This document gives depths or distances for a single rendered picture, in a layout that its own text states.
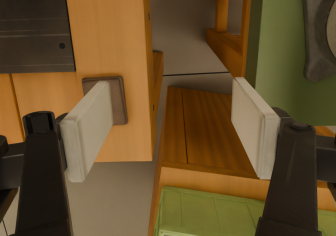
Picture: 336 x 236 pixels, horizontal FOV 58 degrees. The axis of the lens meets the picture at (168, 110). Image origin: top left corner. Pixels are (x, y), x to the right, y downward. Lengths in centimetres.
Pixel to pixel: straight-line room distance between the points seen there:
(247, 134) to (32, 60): 53
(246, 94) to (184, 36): 133
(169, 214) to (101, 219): 125
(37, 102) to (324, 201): 75
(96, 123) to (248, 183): 70
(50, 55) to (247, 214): 57
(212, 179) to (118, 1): 49
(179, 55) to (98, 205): 99
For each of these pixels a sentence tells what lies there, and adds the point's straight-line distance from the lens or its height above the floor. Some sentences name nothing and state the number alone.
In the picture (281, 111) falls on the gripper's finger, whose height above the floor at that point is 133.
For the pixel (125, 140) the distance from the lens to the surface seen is 64.
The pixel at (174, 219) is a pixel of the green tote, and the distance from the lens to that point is 72.
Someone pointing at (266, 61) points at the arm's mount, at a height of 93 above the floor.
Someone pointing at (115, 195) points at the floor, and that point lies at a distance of 184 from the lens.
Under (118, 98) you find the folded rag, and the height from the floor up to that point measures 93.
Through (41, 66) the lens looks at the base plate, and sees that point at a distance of 64.
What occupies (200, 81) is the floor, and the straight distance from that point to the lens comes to 153.
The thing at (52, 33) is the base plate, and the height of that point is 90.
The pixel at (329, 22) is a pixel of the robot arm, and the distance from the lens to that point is 53.
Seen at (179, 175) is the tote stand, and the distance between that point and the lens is 80.
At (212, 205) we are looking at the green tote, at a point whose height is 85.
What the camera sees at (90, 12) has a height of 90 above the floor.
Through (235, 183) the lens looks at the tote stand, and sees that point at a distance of 83.
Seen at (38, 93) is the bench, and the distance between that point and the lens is 68.
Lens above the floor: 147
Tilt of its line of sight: 70 degrees down
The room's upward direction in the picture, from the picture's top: 177 degrees counter-clockwise
